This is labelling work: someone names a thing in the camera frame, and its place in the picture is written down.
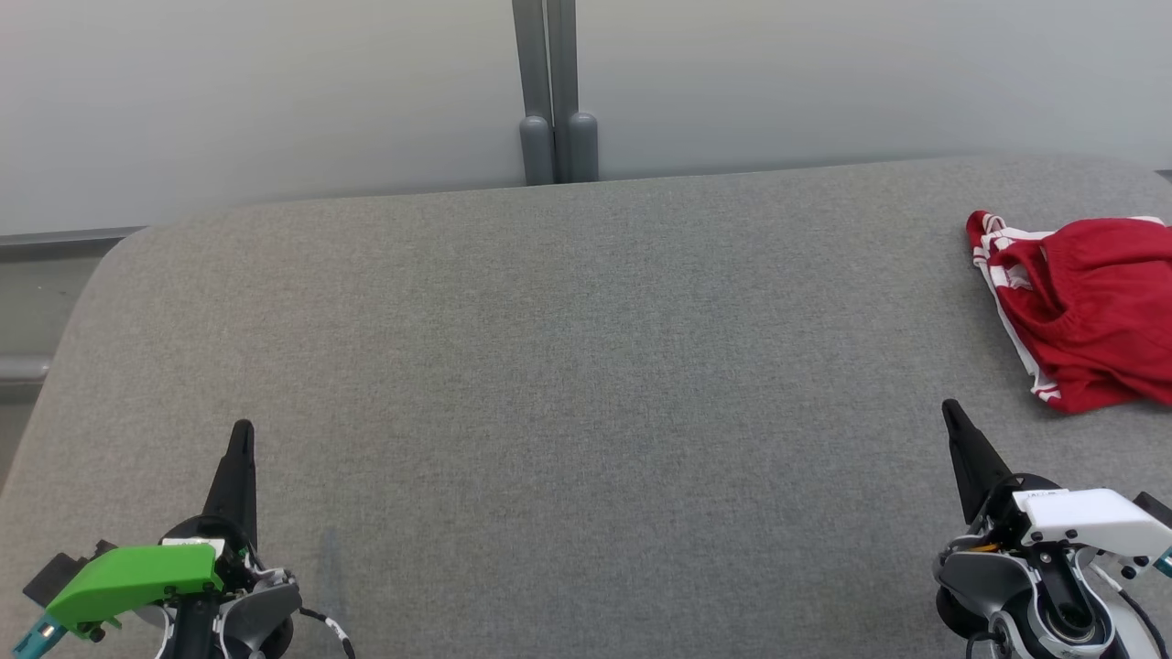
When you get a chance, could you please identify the grey wall baseboard rail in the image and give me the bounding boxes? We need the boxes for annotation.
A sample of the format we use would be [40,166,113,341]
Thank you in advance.
[0,226,147,263]

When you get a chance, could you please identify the grey metal partition post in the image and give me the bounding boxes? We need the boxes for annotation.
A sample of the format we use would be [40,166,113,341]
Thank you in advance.
[547,0,600,184]
[511,0,556,187]

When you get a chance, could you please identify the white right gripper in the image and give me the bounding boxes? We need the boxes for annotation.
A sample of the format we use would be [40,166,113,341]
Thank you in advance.
[941,399,1172,561]

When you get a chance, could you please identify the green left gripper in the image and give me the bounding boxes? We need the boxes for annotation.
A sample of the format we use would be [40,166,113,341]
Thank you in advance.
[44,419,268,659]

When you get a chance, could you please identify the left camera cable teal plug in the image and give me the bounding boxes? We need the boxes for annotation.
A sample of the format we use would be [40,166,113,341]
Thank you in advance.
[11,615,67,659]

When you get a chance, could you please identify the camera cable teal plug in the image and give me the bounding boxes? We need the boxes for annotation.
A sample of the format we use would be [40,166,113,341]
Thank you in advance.
[11,615,67,659]
[1090,547,1172,659]

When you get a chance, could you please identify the red white number 23 jersey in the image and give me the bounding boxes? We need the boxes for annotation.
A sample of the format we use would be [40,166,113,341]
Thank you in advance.
[966,211,1172,413]

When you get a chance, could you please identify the right camera cable teal plug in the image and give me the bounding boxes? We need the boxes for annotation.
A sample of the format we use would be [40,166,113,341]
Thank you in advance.
[1090,547,1172,659]

